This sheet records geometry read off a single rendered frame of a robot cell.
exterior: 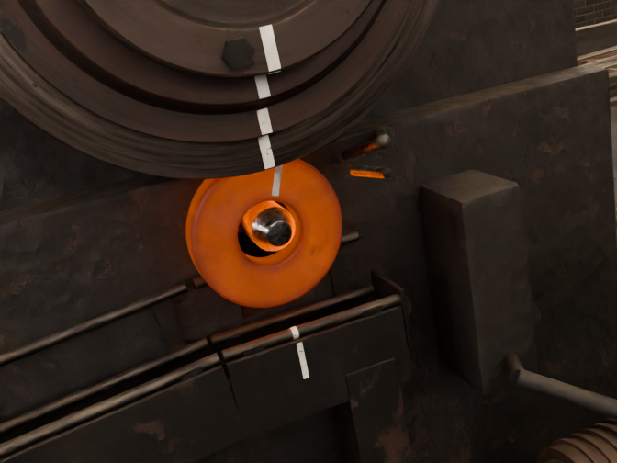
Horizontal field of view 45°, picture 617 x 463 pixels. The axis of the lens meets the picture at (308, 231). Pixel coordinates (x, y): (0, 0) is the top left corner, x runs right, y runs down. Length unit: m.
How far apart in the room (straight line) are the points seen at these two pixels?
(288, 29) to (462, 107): 0.34
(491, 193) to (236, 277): 0.28
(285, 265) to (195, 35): 0.27
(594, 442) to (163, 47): 0.59
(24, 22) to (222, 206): 0.24
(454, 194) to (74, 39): 0.41
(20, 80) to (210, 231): 0.22
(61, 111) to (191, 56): 0.13
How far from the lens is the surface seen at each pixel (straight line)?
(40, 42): 0.64
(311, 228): 0.75
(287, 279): 0.76
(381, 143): 0.63
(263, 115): 0.67
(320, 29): 0.61
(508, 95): 0.92
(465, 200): 0.79
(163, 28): 0.58
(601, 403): 0.86
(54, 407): 0.81
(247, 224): 0.72
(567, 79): 0.97
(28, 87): 0.66
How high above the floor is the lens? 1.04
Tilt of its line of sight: 19 degrees down
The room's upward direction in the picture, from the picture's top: 11 degrees counter-clockwise
